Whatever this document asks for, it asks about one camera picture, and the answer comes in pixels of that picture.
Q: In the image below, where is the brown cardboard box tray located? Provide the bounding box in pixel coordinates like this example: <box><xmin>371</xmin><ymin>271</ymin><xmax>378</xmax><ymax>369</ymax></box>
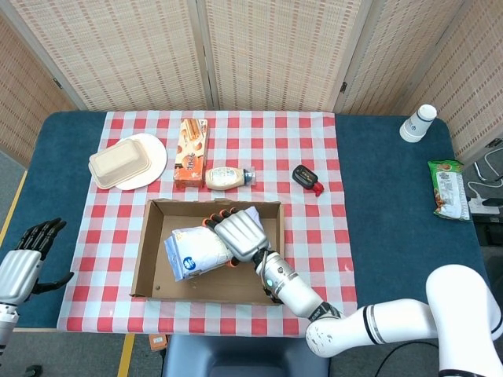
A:
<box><xmin>130</xmin><ymin>198</ymin><xmax>285</xmax><ymax>307</ymax></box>

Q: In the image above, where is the white paper cup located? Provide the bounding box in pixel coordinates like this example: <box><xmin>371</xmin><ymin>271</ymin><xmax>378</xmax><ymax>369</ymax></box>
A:
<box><xmin>399</xmin><ymin>104</ymin><xmax>438</xmax><ymax>143</ymax></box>

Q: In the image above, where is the black red soy sauce bottle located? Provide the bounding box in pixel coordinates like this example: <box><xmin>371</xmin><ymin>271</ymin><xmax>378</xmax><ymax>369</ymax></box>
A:
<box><xmin>292</xmin><ymin>164</ymin><xmax>325</xmax><ymax>196</ymax></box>

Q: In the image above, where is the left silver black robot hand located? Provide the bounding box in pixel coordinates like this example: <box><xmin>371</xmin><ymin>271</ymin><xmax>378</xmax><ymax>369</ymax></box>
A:
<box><xmin>0</xmin><ymin>218</ymin><xmax>75</xmax><ymax>306</ymax></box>

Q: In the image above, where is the white blue bag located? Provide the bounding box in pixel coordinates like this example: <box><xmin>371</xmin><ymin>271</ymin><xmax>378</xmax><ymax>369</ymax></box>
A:
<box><xmin>163</xmin><ymin>205</ymin><xmax>261</xmax><ymax>282</ymax></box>

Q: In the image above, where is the white power strip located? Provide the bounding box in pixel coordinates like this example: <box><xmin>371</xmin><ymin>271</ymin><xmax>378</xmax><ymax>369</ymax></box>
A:
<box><xmin>468</xmin><ymin>196</ymin><xmax>497</xmax><ymax>215</ymax></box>

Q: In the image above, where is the blue table cover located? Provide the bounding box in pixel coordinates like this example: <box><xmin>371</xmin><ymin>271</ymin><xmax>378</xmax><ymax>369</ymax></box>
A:
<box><xmin>0</xmin><ymin>110</ymin><xmax>492</xmax><ymax>341</ymax></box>

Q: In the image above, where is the mayonnaise squeeze bottle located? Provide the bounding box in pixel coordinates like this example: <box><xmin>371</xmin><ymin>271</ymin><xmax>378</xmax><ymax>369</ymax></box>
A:
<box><xmin>204</xmin><ymin>166</ymin><xmax>257</xmax><ymax>192</ymax></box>

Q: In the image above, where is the dark blue chair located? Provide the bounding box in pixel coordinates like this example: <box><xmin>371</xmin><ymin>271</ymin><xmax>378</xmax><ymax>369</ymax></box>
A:
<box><xmin>161</xmin><ymin>334</ymin><xmax>330</xmax><ymax>377</ymax></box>

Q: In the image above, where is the green snack bag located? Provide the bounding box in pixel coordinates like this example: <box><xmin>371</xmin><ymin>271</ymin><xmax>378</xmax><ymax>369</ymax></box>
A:
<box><xmin>427</xmin><ymin>159</ymin><xmax>472</xmax><ymax>221</ymax></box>

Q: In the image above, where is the black floor cable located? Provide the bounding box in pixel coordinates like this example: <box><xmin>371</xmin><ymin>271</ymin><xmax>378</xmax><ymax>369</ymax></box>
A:
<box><xmin>377</xmin><ymin>340</ymin><xmax>437</xmax><ymax>377</ymax></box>

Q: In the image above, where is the right silver orange-tipped robot hand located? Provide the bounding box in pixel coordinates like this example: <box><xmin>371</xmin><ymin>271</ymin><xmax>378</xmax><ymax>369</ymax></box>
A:
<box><xmin>201</xmin><ymin>208</ymin><xmax>272</xmax><ymax>268</ymax></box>

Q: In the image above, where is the orange biscuit box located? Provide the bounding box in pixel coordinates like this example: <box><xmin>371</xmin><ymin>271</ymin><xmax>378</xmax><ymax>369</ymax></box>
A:
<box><xmin>173</xmin><ymin>118</ymin><xmax>209</xmax><ymax>190</ymax></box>

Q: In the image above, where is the white round paper plate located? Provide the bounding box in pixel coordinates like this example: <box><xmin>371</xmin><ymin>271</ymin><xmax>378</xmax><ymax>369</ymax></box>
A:
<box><xmin>102</xmin><ymin>133</ymin><xmax>169</xmax><ymax>192</ymax></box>

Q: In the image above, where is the woven folding screen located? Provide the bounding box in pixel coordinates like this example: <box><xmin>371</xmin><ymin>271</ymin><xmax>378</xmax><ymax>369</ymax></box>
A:
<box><xmin>0</xmin><ymin>0</ymin><xmax>503</xmax><ymax>168</ymax></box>

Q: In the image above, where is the red white checkered tablecloth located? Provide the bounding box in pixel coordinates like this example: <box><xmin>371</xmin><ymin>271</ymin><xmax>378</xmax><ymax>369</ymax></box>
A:
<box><xmin>57</xmin><ymin>110</ymin><xmax>359</xmax><ymax>339</ymax></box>

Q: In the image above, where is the beige pulp food container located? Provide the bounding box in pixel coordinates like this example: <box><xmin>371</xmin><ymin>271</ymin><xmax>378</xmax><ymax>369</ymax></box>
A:
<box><xmin>88</xmin><ymin>141</ymin><xmax>152</xmax><ymax>191</ymax></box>

